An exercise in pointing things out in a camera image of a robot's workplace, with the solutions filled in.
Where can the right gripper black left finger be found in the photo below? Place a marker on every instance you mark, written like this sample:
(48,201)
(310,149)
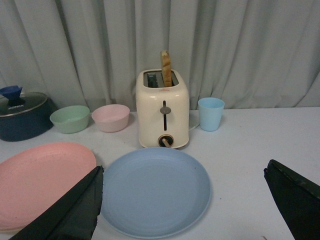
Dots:
(74,216)

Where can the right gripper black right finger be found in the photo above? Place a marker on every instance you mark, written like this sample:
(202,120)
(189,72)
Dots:
(297,199)

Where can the pink plastic plate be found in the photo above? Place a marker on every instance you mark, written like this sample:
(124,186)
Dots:
(33,180)

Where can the blue plastic plate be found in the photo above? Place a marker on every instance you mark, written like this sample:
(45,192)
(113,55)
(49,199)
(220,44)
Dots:
(154,193)

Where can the cream plastic plate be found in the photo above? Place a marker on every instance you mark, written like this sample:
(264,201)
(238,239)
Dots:
(11,228)

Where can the green plastic bowl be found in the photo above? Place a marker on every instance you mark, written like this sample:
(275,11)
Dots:
(71,119)

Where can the pink plastic bowl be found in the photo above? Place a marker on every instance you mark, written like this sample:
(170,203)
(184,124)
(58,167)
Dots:
(111,118)

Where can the dark blue saucepan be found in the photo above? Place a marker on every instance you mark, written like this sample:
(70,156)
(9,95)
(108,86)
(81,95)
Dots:
(27,125)

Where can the light blue plastic cup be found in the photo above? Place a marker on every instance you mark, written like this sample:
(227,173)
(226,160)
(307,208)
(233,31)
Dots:
(210,112)

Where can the glass pot lid blue knob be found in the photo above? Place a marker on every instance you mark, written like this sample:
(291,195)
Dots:
(13,102)

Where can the cream two-slot toaster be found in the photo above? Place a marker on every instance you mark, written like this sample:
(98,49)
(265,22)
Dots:
(162,112)

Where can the grey curtain backdrop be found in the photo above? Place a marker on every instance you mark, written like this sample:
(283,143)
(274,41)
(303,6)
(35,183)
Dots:
(249,53)

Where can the toast slice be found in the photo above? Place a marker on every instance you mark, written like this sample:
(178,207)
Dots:
(166,68)

